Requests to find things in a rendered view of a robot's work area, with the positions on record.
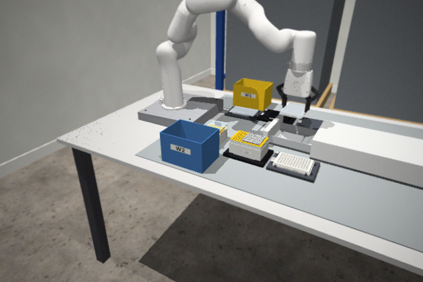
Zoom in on blue open-top bin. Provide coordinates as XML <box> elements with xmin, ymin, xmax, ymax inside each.
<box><xmin>159</xmin><ymin>119</ymin><xmax>219</xmax><ymax>174</ymax></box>

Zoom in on yellow open bin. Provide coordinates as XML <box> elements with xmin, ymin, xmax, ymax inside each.
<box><xmin>233</xmin><ymin>79</ymin><xmax>273</xmax><ymax>111</ymax></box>

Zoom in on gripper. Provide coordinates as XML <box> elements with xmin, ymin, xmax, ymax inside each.
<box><xmin>276</xmin><ymin>68</ymin><xmax>321</xmax><ymax>113</ymax></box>

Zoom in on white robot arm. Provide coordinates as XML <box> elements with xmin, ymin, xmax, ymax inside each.
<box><xmin>156</xmin><ymin>0</ymin><xmax>317</xmax><ymax>110</ymax></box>

